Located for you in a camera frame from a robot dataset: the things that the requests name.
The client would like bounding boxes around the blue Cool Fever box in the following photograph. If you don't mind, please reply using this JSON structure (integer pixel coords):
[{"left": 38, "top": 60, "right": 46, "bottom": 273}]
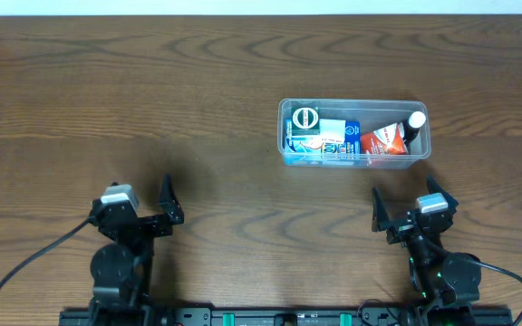
[{"left": 284, "top": 120, "right": 361, "bottom": 156}]

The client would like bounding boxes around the dark bottle white cap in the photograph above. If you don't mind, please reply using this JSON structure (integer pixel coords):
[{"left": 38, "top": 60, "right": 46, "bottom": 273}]
[{"left": 401, "top": 111, "right": 427, "bottom": 147}]

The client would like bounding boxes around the red small box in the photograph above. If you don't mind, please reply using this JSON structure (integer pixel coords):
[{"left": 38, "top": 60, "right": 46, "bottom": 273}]
[{"left": 361, "top": 122, "right": 409, "bottom": 155}]

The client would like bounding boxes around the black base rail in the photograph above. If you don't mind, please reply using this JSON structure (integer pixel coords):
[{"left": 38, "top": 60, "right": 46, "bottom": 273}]
[{"left": 58, "top": 306, "right": 513, "bottom": 326}]

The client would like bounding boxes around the clear plastic container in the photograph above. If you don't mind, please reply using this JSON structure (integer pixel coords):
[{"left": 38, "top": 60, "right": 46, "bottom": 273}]
[{"left": 277, "top": 99, "right": 431, "bottom": 169}]

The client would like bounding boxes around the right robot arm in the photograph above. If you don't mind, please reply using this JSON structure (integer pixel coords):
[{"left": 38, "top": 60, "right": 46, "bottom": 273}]
[{"left": 372, "top": 177, "right": 481, "bottom": 325}]

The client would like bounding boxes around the dark green round-logo box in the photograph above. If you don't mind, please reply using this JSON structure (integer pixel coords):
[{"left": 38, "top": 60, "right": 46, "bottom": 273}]
[{"left": 291, "top": 107, "right": 320, "bottom": 137}]

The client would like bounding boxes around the white green Panadol box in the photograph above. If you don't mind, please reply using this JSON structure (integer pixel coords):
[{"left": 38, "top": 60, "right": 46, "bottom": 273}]
[{"left": 319, "top": 119, "right": 346, "bottom": 144}]

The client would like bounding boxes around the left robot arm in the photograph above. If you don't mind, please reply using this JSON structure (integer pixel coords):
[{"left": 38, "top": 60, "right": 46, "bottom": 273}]
[{"left": 88, "top": 174, "right": 184, "bottom": 325}]

